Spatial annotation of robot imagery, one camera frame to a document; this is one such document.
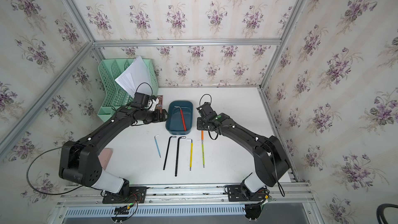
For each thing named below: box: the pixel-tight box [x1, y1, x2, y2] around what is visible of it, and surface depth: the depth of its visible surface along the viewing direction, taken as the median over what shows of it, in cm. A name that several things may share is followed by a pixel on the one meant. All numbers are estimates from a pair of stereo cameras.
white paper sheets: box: [114, 56, 153, 98], surface depth 93 cm
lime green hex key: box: [196, 140, 205, 169], surface depth 88 cm
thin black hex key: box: [162, 135, 177, 171], surface depth 90 cm
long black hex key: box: [174, 136, 187, 177], surface depth 88 cm
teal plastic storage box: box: [165, 100, 194, 135], surface depth 103 cm
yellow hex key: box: [186, 138, 194, 171], surface depth 88 cm
